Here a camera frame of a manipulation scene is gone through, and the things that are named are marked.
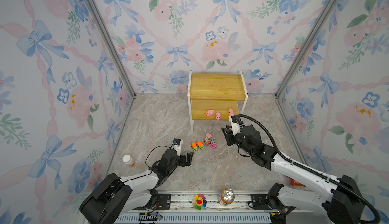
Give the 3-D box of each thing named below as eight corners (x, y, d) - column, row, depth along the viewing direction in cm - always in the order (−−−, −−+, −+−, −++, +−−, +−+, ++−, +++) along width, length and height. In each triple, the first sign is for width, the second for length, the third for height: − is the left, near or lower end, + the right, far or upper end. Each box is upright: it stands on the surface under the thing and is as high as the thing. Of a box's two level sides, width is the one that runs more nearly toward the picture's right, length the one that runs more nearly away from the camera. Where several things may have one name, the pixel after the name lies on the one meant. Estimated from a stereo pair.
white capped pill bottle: (126, 167, 87) (121, 162, 81) (128, 160, 89) (123, 154, 83) (134, 167, 87) (129, 162, 81) (136, 160, 89) (131, 154, 83)
